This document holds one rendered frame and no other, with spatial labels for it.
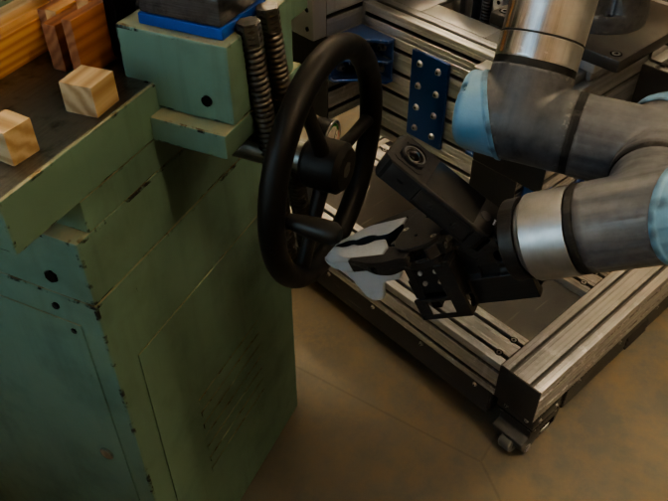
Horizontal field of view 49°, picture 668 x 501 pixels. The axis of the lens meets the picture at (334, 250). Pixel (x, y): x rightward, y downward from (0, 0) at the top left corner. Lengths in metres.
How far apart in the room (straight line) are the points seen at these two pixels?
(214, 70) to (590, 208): 0.39
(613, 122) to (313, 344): 1.16
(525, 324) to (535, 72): 0.90
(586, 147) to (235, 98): 0.35
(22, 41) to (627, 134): 0.63
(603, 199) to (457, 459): 1.02
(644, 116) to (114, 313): 0.58
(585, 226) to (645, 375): 1.22
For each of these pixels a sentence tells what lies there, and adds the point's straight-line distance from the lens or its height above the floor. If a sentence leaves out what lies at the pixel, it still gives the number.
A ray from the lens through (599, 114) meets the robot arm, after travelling 0.67.
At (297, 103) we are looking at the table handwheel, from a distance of 0.70.
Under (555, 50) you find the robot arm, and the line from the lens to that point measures 0.68.
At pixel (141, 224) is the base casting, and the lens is 0.86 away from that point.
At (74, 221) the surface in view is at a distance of 0.79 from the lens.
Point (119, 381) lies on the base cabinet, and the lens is 0.93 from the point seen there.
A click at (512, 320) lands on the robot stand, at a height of 0.21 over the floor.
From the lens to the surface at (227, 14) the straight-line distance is 0.76.
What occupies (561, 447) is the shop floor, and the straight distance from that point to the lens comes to 1.60.
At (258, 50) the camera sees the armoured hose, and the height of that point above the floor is 0.94.
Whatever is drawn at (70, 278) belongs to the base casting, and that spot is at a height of 0.74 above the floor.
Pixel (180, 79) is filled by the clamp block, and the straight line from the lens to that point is 0.80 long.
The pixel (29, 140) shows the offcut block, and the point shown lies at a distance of 0.73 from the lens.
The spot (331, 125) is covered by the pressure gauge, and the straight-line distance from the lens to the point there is 1.13.
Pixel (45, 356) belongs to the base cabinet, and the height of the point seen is 0.58.
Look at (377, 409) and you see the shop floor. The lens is 1.59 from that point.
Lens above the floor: 1.28
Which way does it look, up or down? 41 degrees down
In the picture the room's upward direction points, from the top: straight up
